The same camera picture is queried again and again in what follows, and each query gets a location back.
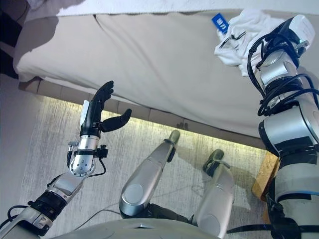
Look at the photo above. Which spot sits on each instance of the silver left robot leg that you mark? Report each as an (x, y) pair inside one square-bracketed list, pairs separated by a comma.
[(144, 179)]

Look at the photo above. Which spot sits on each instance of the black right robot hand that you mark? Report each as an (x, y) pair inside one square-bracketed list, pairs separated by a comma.
[(299, 30)]

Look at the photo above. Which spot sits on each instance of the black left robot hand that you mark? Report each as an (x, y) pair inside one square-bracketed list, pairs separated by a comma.
[(91, 117)]

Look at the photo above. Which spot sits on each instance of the silver robot leg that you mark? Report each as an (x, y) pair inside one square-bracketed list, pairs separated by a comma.
[(216, 194), (144, 179)]

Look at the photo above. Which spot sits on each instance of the grey robot torso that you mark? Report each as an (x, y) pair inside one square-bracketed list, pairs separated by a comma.
[(137, 230)]

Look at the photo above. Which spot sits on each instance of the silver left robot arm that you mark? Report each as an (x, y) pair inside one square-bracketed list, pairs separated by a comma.
[(67, 184)]

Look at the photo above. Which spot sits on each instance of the blue tag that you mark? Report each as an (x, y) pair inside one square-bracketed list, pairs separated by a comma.
[(220, 22)]

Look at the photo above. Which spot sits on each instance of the silver right robot leg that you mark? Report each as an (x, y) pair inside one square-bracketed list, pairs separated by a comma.
[(216, 194)]

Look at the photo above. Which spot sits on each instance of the white textured blanket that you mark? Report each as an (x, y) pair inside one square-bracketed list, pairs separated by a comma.
[(149, 6)]

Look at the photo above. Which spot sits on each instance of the white garment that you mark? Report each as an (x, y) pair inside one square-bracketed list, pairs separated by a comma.
[(239, 47)]

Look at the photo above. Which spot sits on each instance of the grey striped rug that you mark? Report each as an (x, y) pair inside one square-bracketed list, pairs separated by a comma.
[(49, 139)]

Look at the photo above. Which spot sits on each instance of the large bed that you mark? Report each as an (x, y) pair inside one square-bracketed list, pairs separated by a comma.
[(149, 62)]

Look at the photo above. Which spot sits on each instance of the brown wicker basket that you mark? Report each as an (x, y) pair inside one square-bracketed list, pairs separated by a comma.
[(265, 174)]

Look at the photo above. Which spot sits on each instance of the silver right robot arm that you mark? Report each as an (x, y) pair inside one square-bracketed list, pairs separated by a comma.
[(291, 129)]

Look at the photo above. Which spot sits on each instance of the brown upholstered bed base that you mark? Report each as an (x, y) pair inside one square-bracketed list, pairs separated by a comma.
[(74, 92)]

